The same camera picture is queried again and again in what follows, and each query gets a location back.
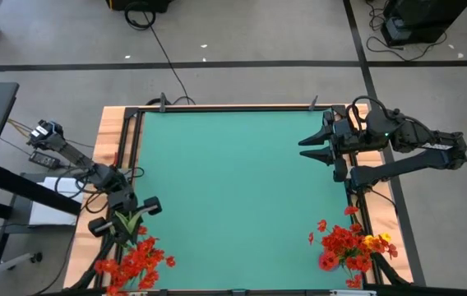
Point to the black equipment case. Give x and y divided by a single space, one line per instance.
114 4

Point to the yellow artificial tulip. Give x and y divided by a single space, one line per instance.
385 237
368 240

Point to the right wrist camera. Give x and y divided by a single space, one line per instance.
345 128

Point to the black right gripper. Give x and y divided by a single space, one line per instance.
346 144

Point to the small red flower bunch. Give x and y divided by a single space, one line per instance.
108 267
147 255

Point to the large red flower bunch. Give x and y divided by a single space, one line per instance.
340 242

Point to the white box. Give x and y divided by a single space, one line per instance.
52 214

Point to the teal table mat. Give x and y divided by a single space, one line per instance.
237 185

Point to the black power adapter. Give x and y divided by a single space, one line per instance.
44 159

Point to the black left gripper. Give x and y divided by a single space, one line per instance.
122 201

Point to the black computer tower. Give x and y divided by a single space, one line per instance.
422 16

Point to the black frame clamp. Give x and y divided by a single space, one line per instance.
313 103
163 103

